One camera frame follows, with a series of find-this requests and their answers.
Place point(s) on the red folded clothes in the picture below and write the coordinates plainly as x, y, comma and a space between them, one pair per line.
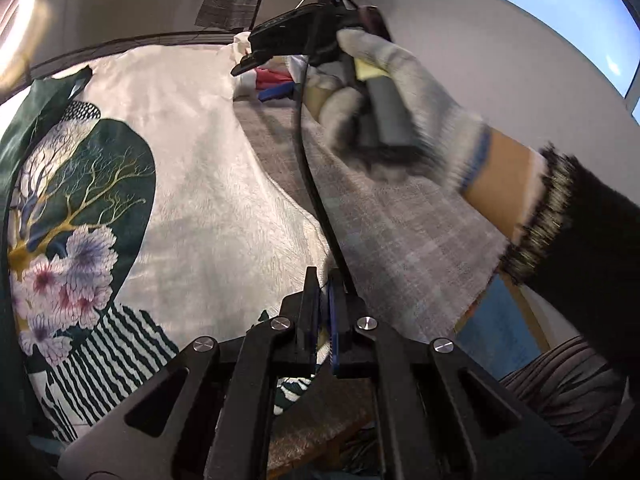
272, 78

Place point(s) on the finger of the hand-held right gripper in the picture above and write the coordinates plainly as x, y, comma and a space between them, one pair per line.
242, 67
274, 93

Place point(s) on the white floral printed blanket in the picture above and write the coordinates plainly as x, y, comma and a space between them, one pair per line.
200, 200

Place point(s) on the blue panel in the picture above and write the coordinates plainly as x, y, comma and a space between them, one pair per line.
500, 330

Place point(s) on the window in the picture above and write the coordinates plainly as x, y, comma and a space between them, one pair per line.
575, 15

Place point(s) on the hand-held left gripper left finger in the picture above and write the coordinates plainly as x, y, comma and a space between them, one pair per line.
314, 320

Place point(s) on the white crumpled cloth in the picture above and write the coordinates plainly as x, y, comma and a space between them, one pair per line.
244, 44

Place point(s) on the person's right hand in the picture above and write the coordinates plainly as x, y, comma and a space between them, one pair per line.
430, 110

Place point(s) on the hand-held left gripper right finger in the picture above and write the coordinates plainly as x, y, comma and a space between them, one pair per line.
334, 330

